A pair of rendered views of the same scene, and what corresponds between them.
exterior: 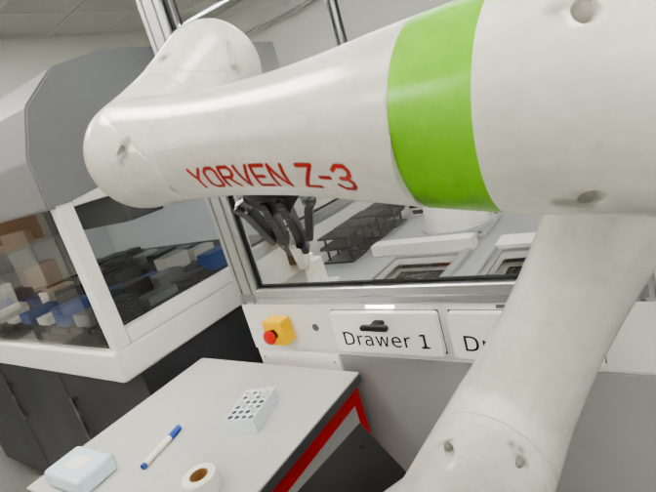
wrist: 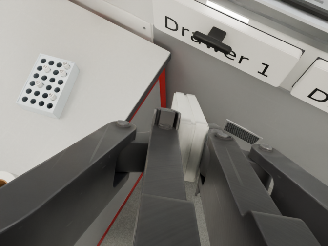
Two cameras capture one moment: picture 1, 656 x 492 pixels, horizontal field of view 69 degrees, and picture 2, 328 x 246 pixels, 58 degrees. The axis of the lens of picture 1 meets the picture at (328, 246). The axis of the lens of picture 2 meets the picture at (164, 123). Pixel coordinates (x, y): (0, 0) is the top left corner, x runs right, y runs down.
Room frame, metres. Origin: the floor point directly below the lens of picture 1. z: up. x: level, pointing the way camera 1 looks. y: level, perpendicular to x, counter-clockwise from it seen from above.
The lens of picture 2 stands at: (0.72, 0.06, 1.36)
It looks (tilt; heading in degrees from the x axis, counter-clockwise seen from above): 71 degrees down; 356
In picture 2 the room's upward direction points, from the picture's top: 3 degrees counter-clockwise
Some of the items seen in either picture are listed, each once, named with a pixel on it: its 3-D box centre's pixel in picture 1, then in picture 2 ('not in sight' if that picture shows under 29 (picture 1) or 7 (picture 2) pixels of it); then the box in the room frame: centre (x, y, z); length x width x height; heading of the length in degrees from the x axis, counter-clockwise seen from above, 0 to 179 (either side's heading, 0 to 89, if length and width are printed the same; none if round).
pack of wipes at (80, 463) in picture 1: (80, 469); not in sight; (0.99, 0.70, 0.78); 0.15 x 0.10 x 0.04; 56
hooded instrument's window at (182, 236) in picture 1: (98, 240); not in sight; (2.36, 1.08, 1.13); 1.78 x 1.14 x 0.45; 53
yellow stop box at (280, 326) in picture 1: (277, 331); not in sight; (1.24, 0.20, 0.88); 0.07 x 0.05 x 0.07; 53
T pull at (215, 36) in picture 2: (376, 325); (215, 37); (1.03, -0.06, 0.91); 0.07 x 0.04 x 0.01; 53
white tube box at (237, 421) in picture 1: (251, 409); (49, 86); (1.04, 0.29, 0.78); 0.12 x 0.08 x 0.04; 157
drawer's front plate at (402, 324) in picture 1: (384, 332); (218, 37); (1.06, -0.07, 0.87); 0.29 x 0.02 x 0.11; 53
